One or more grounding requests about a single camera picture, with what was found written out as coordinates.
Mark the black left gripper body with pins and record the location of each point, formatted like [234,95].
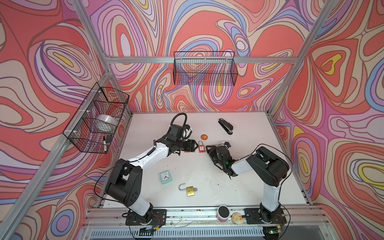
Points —
[185,146]

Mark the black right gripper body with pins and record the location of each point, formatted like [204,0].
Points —
[213,152]

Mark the red padlock with long shackle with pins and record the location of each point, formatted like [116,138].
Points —
[202,148]

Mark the brass padlock shackle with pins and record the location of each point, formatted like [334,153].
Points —
[189,190]

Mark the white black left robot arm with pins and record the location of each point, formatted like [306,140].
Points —
[125,182]

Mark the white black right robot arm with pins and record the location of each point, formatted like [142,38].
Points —
[270,168]

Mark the round red star sticker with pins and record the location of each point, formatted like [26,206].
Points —
[204,137]

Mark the black stapler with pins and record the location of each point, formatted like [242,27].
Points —
[226,126]

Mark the mint green alarm clock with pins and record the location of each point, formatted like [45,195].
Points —
[166,177]

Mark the pink cylinder black top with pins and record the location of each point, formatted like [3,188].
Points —
[223,213]

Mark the round beige patterned ball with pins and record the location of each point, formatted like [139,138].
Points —
[237,218]

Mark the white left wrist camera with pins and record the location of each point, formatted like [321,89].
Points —
[186,133]

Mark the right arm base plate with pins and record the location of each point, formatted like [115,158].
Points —
[263,216]

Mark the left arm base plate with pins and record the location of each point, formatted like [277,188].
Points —
[156,217]

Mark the black wire basket back wall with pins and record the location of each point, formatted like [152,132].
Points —
[205,68]

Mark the black wire basket wall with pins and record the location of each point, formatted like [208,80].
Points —
[84,131]
[205,68]

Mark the black wire basket left wall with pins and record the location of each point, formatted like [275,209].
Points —
[84,131]

